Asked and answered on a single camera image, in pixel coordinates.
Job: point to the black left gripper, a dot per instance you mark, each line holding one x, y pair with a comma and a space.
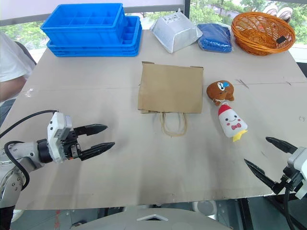
71, 144

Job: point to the grey robot torso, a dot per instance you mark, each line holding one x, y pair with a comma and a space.
153, 219

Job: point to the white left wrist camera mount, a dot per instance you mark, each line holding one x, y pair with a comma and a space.
55, 136

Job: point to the blue cloth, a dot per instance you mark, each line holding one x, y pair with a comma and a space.
216, 37

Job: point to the blue divided plastic crate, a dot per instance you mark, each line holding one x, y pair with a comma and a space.
84, 25

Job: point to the orange wicker basket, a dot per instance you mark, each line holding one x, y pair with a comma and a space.
262, 32

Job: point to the silver foil pouch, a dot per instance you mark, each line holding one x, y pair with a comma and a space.
176, 31

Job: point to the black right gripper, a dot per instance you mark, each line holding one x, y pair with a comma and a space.
289, 178

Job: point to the white red plush toy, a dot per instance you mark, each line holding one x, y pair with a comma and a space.
231, 121

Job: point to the brown paper bag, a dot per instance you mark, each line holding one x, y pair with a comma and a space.
170, 92

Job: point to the small black object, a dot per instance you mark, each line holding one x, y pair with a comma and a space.
281, 39

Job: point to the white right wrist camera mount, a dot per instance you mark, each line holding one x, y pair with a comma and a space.
299, 165

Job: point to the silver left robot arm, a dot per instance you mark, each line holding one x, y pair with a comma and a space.
16, 163

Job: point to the person in white shirt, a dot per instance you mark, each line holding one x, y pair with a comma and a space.
12, 69

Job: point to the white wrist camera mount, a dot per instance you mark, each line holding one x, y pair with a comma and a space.
55, 136
299, 165

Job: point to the brown plush toy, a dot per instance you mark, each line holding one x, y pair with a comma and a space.
220, 90

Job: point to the striped plush toy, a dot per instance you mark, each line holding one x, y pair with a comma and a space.
278, 10

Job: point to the stack of blue trays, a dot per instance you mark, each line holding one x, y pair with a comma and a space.
130, 38

